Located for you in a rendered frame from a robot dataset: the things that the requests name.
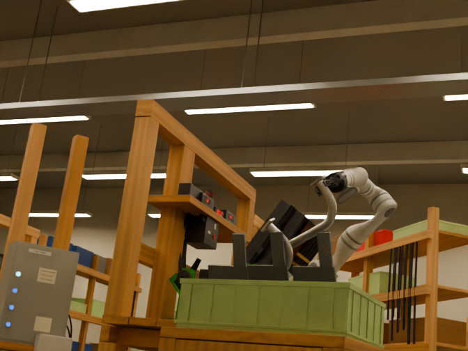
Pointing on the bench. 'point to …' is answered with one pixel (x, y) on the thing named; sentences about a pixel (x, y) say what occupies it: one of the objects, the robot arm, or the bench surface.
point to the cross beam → (146, 252)
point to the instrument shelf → (224, 235)
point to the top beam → (173, 129)
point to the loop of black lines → (186, 244)
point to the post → (147, 139)
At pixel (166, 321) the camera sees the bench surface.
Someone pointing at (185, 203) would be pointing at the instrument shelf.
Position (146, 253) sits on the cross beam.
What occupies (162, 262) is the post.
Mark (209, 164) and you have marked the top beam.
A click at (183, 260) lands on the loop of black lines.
